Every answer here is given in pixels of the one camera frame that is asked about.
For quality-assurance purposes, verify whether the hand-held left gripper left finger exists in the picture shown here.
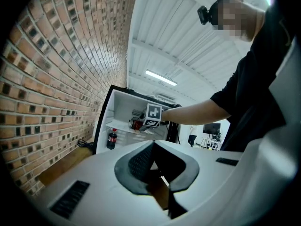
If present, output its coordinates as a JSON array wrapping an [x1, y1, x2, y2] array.
[[40, 140, 172, 226]]

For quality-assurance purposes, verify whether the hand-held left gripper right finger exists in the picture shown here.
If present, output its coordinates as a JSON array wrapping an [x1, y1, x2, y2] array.
[[154, 123, 298, 226]]

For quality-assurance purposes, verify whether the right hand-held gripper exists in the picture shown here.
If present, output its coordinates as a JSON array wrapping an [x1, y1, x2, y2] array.
[[140, 103, 163, 128]]

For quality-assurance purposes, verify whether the red drink can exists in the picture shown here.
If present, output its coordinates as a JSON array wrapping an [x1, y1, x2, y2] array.
[[128, 119, 143, 132]]

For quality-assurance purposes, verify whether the black mini fridge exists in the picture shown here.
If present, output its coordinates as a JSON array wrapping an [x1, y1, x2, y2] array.
[[93, 85, 182, 155]]

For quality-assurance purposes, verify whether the cola bottle red cap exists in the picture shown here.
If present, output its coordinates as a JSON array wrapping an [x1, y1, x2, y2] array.
[[107, 128, 118, 150]]

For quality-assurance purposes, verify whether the person's right forearm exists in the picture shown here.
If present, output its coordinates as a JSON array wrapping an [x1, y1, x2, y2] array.
[[161, 99, 232, 127]]

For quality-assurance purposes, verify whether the ceiling light fixture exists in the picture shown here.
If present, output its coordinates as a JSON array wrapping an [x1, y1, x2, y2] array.
[[145, 69, 178, 87]]

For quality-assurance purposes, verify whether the white shelf rack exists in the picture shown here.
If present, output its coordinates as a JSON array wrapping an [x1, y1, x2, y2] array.
[[199, 137, 222, 151]]

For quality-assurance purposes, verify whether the wooden table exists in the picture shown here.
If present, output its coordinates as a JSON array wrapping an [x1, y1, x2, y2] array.
[[39, 146, 95, 186]]

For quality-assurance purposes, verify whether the black monitor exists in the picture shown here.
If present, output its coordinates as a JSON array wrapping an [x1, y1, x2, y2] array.
[[202, 123, 221, 134]]

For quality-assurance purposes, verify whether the person's black shirt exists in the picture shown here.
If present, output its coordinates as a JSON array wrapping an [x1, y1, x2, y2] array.
[[210, 3, 301, 153]]

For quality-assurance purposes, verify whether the person's head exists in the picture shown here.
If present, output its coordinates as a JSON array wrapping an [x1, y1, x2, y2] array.
[[209, 0, 266, 42]]

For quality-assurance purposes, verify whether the black coiled cable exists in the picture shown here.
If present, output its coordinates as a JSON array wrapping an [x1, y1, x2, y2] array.
[[76, 139, 95, 148]]

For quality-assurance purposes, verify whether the black head camera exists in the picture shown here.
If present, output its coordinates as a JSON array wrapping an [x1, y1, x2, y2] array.
[[197, 5, 210, 25]]

